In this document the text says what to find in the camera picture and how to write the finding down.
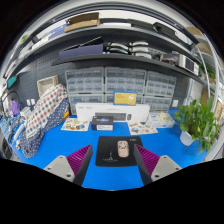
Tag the white dotted cloth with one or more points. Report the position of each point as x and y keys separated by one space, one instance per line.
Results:
x=45 y=108

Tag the white plant pot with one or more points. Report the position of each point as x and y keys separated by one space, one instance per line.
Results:
x=186 y=139

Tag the purple soft object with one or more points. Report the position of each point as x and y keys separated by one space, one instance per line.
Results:
x=14 y=108

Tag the dark wall shelf unit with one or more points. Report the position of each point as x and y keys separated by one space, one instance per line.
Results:
x=100 y=58

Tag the white woven basket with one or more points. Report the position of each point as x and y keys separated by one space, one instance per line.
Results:
x=47 y=86

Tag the transparent rose gold computer mouse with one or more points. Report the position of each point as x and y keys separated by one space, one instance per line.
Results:
x=122 y=149

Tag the white keyboard packaging box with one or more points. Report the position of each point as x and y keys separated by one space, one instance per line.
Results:
x=85 y=110

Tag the white tissue box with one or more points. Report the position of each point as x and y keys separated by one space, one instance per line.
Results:
x=160 y=120

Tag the sticker sheet with food drawings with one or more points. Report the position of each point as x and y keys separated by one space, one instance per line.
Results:
x=75 y=125

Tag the small dark blue box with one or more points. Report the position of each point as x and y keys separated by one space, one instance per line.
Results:
x=102 y=123

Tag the yellow sign card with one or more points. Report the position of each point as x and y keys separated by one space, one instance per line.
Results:
x=125 y=98

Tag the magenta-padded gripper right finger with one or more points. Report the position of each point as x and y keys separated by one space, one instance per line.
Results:
x=148 y=160

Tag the sticker sheet with travel drawings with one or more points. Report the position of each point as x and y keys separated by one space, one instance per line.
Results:
x=142 y=128

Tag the dark blue dotted cloth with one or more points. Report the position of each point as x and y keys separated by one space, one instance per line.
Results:
x=50 y=128

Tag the small yellow object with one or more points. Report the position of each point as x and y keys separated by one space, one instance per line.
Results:
x=66 y=114

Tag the black mouse pad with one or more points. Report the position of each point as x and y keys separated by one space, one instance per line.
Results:
x=106 y=150

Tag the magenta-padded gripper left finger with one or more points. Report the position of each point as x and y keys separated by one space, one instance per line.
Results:
x=78 y=160

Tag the green leafy plant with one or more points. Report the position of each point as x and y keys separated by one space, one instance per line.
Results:
x=196 y=123

